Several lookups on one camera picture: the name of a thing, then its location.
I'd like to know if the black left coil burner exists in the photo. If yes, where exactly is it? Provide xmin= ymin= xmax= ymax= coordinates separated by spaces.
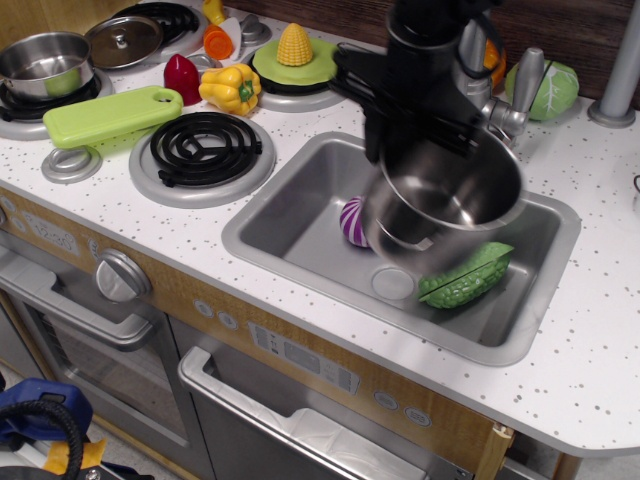
xmin=1 ymin=75 xmax=102 ymax=122

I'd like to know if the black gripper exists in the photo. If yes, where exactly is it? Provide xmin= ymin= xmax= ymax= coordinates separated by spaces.
xmin=329 ymin=20 xmax=485 ymax=163

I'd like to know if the silver back stove knob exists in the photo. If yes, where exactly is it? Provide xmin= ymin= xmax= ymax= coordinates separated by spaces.
xmin=240 ymin=14 xmax=272 ymax=47

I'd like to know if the green toy cabbage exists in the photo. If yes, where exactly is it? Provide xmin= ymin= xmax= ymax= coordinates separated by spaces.
xmin=529 ymin=60 xmax=580 ymax=121

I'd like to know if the green round plate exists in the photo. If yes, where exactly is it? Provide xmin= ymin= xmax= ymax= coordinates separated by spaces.
xmin=252 ymin=38 xmax=337 ymax=86

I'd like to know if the black front coil burner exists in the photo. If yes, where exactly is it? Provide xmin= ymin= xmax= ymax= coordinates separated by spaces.
xmin=149 ymin=113 xmax=263 ymax=188

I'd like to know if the grey toy sink basin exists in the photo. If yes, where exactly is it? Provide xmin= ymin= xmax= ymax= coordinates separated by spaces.
xmin=222 ymin=132 xmax=581 ymax=366

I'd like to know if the grey vertical pole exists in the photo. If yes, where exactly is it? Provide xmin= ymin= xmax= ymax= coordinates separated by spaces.
xmin=588 ymin=1 xmax=639 ymax=129

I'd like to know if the grey dishwasher door handle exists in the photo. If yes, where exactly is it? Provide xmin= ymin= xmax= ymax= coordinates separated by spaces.
xmin=178 ymin=345 xmax=476 ymax=480

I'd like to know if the steel pot lid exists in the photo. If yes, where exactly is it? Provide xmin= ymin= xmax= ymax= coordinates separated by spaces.
xmin=85 ymin=15 xmax=164 ymax=70

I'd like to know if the red toy pepper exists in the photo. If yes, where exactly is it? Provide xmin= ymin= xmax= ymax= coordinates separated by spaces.
xmin=163 ymin=54 xmax=202 ymax=106

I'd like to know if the orange toy fruit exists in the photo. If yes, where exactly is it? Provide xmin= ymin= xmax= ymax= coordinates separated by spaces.
xmin=483 ymin=39 xmax=507 ymax=90

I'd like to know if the yellow toy bell pepper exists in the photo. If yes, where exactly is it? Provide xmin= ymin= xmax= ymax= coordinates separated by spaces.
xmin=198 ymin=63 xmax=262 ymax=116

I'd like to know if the silver stove knob front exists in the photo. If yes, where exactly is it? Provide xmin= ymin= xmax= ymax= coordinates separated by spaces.
xmin=41 ymin=146 xmax=102 ymax=184

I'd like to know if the purple white toy onion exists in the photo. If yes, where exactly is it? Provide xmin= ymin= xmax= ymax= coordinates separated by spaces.
xmin=339 ymin=196 xmax=370 ymax=248

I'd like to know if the black hose cable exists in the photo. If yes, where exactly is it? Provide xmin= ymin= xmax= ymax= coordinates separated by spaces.
xmin=0 ymin=399 xmax=86 ymax=480

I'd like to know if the green toy bitter gourd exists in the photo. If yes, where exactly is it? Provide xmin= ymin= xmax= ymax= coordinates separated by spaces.
xmin=418 ymin=242 xmax=514 ymax=309

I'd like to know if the black back coil burner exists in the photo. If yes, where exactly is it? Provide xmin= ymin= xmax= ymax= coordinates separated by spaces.
xmin=113 ymin=1 xmax=200 ymax=47

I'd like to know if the large steel pot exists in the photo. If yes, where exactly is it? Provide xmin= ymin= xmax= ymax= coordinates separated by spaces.
xmin=362 ymin=129 xmax=524 ymax=275

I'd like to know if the blue clamp tool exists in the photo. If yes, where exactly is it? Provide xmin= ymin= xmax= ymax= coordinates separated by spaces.
xmin=1 ymin=378 xmax=93 ymax=442

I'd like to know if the silver toy faucet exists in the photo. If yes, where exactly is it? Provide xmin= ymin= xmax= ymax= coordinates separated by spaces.
xmin=454 ymin=20 xmax=546 ymax=147

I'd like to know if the white toy egg piece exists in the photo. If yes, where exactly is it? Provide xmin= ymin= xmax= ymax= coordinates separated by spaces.
xmin=218 ymin=17 xmax=242 ymax=60

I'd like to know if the silver stove knob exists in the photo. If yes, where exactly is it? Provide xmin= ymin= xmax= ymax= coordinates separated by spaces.
xmin=41 ymin=146 xmax=102 ymax=184
xmin=240 ymin=14 xmax=272 ymax=47

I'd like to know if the orange toy carrot slice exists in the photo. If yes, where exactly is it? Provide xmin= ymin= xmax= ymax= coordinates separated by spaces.
xmin=203 ymin=24 xmax=234 ymax=60

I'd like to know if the black coil burner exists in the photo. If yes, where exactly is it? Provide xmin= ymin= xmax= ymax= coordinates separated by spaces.
xmin=113 ymin=1 xmax=200 ymax=47
xmin=1 ymin=75 xmax=102 ymax=122
xmin=149 ymin=113 xmax=263 ymax=188

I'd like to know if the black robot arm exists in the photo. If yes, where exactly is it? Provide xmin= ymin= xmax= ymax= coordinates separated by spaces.
xmin=329 ymin=1 xmax=500 ymax=164

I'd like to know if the grey oven door handle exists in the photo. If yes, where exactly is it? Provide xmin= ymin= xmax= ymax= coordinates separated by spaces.
xmin=1 ymin=247 xmax=154 ymax=352

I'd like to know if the small steel pot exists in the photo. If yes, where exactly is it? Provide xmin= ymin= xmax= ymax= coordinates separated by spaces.
xmin=1 ymin=31 xmax=94 ymax=101

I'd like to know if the silver oven dial knob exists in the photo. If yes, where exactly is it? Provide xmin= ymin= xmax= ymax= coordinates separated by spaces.
xmin=94 ymin=249 xmax=152 ymax=303

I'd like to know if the yellow toy corn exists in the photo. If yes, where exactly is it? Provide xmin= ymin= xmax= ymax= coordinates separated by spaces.
xmin=276 ymin=23 xmax=314 ymax=67

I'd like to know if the green plastic cutting board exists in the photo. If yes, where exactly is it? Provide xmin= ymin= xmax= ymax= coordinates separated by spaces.
xmin=43 ymin=86 xmax=183 ymax=149

